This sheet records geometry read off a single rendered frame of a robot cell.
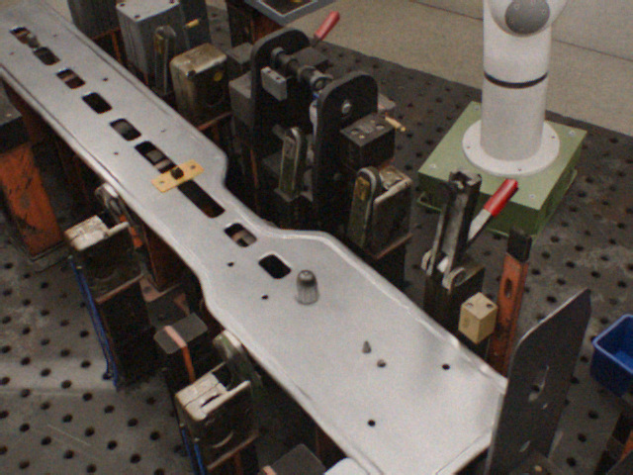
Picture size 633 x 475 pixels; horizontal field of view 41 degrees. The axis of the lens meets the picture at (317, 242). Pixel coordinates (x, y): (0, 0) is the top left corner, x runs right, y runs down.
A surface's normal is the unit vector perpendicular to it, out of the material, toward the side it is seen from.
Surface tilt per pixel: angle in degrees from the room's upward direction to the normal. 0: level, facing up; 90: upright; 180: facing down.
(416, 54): 0
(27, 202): 90
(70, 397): 0
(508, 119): 91
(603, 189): 0
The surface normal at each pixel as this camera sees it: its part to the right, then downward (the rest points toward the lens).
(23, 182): 0.63, 0.54
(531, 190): -0.11, -0.69
